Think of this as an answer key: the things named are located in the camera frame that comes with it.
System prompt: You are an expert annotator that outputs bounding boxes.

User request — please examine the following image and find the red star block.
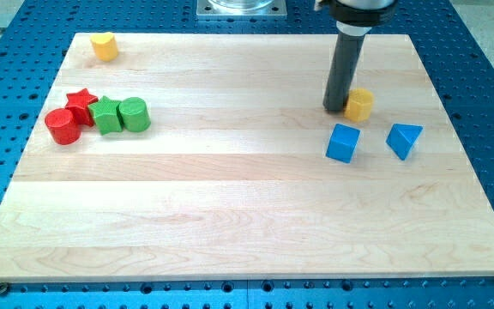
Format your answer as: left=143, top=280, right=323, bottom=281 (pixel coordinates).
left=65, top=88, right=99, bottom=127

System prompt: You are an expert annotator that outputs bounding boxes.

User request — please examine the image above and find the light wooden board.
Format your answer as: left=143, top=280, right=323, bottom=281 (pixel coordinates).
left=0, top=33, right=494, bottom=282

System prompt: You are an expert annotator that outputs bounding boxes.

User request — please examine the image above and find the blue triangle block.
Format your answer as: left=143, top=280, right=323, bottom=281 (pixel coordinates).
left=386, top=124, right=423, bottom=161

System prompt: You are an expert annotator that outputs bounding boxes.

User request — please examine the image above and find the blue cube block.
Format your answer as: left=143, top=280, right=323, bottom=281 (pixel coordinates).
left=326, top=124, right=360, bottom=163

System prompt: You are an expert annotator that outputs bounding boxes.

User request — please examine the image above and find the green cylinder block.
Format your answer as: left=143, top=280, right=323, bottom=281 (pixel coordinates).
left=118, top=97, right=151, bottom=132

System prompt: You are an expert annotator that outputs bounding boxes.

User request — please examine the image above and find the yellow hexagon block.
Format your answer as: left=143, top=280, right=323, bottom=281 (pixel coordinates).
left=344, top=88, right=375, bottom=122

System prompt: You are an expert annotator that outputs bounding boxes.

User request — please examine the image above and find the black round tool flange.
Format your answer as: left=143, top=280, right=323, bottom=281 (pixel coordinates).
left=314, top=0, right=398, bottom=27

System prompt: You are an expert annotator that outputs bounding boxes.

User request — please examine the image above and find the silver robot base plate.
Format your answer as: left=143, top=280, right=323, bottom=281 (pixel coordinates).
left=196, top=0, right=287, bottom=17

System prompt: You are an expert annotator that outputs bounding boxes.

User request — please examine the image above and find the green star block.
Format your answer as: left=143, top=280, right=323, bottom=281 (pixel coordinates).
left=88, top=96, right=123, bottom=136

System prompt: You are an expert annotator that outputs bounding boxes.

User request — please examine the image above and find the red cylinder block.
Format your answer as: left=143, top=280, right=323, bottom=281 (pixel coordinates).
left=45, top=108, right=81, bottom=145

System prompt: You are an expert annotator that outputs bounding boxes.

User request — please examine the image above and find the yellow heart block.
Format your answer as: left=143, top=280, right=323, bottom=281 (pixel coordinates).
left=90, top=32, right=118, bottom=62

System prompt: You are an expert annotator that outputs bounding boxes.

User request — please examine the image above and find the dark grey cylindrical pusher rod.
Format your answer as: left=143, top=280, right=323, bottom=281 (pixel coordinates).
left=322, top=21, right=371, bottom=112

